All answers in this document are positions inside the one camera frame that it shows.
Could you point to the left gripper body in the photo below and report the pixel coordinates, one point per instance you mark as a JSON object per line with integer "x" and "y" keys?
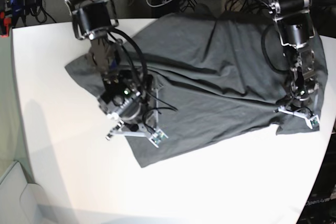
{"x": 301, "y": 93}

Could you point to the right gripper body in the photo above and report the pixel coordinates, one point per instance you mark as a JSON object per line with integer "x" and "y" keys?
{"x": 125, "y": 102}

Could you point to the grey t-shirt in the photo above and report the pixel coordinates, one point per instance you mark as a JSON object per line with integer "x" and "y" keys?
{"x": 215, "y": 83}

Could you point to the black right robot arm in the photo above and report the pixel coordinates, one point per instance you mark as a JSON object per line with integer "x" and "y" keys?
{"x": 116, "y": 57}

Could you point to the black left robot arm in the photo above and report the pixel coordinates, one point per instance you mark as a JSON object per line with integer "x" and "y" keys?
{"x": 296, "y": 31}

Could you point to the red clamp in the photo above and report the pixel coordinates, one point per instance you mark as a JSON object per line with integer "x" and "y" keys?
{"x": 6, "y": 23}

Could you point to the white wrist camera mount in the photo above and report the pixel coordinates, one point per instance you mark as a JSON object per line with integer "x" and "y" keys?
{"x": 148, "y": 129}

